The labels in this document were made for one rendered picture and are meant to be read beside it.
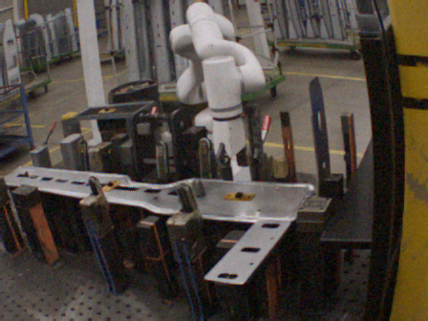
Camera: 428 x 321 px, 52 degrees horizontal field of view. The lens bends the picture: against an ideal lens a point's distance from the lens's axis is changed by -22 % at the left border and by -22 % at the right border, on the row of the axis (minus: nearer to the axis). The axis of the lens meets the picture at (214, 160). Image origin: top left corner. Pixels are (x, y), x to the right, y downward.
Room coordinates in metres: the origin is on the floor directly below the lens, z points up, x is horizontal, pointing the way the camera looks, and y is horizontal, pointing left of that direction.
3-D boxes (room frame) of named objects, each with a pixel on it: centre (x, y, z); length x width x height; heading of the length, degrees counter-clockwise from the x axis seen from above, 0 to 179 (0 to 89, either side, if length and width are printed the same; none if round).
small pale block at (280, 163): (1.44, -0.18, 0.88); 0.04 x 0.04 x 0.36; 59
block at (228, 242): (1.18, -0.02, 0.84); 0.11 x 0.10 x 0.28; 149
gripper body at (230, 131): (1.37, -0.05, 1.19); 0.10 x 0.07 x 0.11; 149
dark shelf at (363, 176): (1.33, -0.53, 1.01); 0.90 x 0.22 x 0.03; 149
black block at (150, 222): (1.33, 0.20, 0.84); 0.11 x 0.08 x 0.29; 149
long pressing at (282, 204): (1.62, 0.37, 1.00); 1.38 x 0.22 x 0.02; 59
